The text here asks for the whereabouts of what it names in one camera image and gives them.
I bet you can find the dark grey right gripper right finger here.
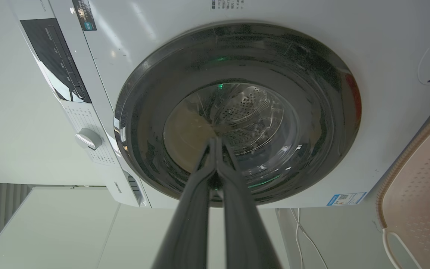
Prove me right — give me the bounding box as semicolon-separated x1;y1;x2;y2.
215;137;283;269

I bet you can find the round dark washing machine door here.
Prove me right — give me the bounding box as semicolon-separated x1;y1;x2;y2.
113;23;362;204

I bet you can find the white power cable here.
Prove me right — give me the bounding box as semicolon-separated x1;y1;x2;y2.
290;208;328;269

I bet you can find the blue energy label sticker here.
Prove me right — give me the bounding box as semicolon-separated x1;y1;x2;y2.
326;192;367;207

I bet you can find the white front-load washing machine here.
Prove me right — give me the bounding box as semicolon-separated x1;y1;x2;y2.
9;0;430;209

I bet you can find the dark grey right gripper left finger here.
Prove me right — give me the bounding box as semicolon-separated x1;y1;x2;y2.
152;137;218;269

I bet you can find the beige perforated laundry basket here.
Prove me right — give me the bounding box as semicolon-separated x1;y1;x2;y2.
376;112;430;269

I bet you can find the silver washing machine dial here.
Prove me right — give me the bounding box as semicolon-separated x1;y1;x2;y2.
75;128;103;151

